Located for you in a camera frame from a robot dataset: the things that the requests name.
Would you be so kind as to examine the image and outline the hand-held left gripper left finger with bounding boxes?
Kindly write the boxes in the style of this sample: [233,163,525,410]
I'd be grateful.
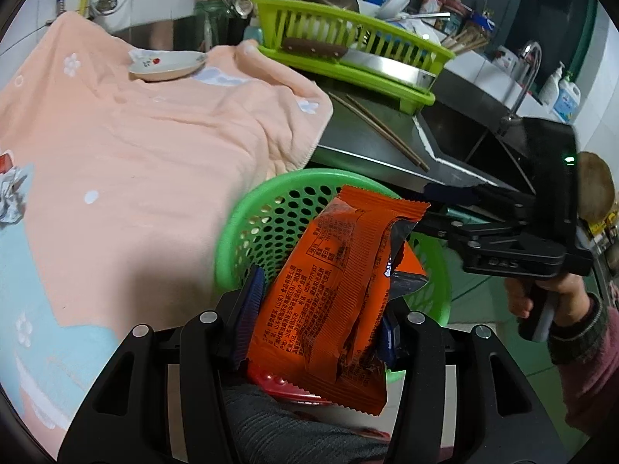
[58,266,268,464]

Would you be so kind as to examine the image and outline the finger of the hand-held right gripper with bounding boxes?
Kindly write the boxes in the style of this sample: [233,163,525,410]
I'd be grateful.
[424,184,534,226]
[415,219,531,253]

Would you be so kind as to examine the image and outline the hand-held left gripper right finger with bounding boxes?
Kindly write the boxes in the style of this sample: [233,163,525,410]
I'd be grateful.
[380,309,564,464]

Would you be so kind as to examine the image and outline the orange snack packet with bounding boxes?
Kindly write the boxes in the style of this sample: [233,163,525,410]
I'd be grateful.
[246,184,431,417]

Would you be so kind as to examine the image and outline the green perforated plastic basket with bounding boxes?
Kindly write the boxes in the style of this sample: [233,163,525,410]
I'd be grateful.
[214,168,453,382]

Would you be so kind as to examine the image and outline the person's right forearm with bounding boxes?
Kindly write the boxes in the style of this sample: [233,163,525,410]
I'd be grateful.
[549,280,619,438]

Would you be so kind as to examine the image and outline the person's right hand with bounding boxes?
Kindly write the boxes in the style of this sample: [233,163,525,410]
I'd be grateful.
[506,273,593,328]

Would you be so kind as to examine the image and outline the round wooden cutting board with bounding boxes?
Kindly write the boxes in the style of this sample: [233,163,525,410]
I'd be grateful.
[578,151,618,223]

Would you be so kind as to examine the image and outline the stainless steel sink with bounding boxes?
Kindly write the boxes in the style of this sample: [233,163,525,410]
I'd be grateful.
[421,101,533,194]

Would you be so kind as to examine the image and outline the dark snack wrapper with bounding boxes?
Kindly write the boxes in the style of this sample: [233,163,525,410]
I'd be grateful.
[382,220,430,300]

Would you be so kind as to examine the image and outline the red plastic stool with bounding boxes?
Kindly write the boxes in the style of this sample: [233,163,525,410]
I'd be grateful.
[246,366,392,443]

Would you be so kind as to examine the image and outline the wooden chopstick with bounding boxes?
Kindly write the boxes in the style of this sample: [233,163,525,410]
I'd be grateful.
[330,93,422,171]
[345,94,430,173]

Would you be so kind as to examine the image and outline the blue-label green-cap detergent bottle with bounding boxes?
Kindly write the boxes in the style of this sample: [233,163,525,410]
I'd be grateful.
[551,72,581,124]

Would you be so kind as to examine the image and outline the white pump soap bottle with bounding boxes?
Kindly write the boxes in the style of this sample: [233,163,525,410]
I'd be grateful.
[538,61,566,106]

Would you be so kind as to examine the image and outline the chrome faucet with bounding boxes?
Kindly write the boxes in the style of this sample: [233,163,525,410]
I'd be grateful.
[498,41,543,131]

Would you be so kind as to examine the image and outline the small white container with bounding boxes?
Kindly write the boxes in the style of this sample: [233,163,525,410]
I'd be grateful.
[495,46,518,76]

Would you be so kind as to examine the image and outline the bundle of chopsticks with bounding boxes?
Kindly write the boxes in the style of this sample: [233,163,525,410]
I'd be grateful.
[442,28,489,55]

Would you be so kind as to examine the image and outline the peach flower-print towel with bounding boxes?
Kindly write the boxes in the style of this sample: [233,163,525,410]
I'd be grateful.
[0,11,334,433]

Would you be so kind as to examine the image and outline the steel spatula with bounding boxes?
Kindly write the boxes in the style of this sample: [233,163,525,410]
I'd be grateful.
[384,12,450,23]

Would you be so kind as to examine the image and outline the stacked white bowls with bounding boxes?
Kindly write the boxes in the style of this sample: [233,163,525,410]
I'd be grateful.
[372,0,413,20]

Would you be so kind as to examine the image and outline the lime green dish rack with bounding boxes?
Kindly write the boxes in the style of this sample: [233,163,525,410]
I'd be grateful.
[251,0,456,106]

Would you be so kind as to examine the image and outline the small strawberry-print plate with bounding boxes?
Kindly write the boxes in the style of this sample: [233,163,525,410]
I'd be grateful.
[128,51,208,82]

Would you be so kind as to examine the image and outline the teal dish soap bottle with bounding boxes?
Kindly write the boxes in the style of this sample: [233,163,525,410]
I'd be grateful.
[244,17,265,45]

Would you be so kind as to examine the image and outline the crumpled white paper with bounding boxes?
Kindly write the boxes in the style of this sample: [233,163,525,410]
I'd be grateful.
[0,167,28,224]

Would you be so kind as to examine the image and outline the glass utensil holder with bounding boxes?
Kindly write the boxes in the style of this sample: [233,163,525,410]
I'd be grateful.
[195,0,243,52]

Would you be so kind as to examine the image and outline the cleaver with wooden handle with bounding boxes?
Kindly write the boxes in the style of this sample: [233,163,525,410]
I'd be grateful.
[282,37,436,92]

